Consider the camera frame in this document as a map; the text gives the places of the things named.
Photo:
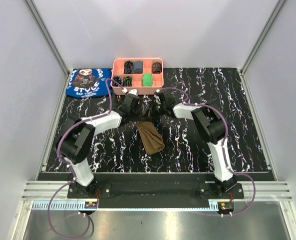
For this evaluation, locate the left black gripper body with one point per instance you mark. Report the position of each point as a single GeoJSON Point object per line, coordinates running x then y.
{"type": "Point", "coordinates": [137, 115]}

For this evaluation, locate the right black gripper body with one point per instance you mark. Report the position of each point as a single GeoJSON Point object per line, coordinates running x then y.
{"type": "Point", "coordinates": [155, 110]}

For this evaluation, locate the brown cloth napkin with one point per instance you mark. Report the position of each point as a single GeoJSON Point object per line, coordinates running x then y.
{"type": "Point", "coordinates": [151, 139]}

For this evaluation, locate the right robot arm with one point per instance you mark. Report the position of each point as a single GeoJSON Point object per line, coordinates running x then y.
{"type": "Point", "coordinates": [212, 128]}

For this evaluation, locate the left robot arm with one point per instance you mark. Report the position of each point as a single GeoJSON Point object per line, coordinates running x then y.
{"type": "Point", "coordinates": [74, 145]}

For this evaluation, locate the green rolled sock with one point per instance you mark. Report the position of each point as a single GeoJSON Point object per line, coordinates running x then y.
{"type": "Point", "coordinates": [147, 80]}

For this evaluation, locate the pink compartment tray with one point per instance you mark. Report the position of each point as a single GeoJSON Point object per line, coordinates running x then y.
{"type": "Point", "coordinates": [158, 79]}

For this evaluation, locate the black marble pattern mat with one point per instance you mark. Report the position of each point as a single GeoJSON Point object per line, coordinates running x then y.
{"type": "Point", "coordinates": [121, 150]}

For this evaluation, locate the black blue rolled sock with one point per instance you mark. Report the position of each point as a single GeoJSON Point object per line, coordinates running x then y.
{"type": "Point", "coordinates": [117, 82]}

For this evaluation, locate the dark patterned rolled sock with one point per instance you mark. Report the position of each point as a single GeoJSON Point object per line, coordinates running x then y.
{"type": "Point", "coordinates": [156, 68]}

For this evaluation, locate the grey rolled sock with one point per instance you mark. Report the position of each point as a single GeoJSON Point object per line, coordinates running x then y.
{"type": "Point", "coordinates": [138, 67]}

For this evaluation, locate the black yellow rolled sock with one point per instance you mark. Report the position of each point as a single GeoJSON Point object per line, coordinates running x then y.
{"type": "Point", "coordinates": [128, 67]}

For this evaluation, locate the blue printed t-shirt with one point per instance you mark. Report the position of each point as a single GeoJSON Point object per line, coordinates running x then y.
{"type": "Point", "coordinates": [87, 83]}

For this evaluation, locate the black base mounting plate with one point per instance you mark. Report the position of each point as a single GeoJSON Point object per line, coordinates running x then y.
{"type": "Point", "coordinates": [154, 190]}

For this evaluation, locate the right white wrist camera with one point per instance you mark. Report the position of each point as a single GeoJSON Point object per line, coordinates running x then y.
{"type": "Point", "coordinates": [156, 96]}

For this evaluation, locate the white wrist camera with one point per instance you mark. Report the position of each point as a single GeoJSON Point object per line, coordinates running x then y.
{"type": "Point", "coordinates": [156, 96]}
{"type": "Point", "coordinates": [130, 91]}

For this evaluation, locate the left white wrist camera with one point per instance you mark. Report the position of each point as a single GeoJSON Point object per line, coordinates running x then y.
{"type": "Point", "coordinates": [130, 91]}

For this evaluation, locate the left aluminium frame post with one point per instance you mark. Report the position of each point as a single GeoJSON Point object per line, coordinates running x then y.
{"type": "Point", "coordinates": [46, 35]}

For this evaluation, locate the aluminium frame post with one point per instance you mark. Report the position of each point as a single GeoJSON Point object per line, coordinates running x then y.
{"type": "Point", "coordinates": [46, 35]}
{"type": "Point", "coordinates": [265, 31]}

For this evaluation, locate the right aluminium frame post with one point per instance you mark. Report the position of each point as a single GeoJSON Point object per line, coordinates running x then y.
{"type": "Point", "coordinates": [265, 31]}

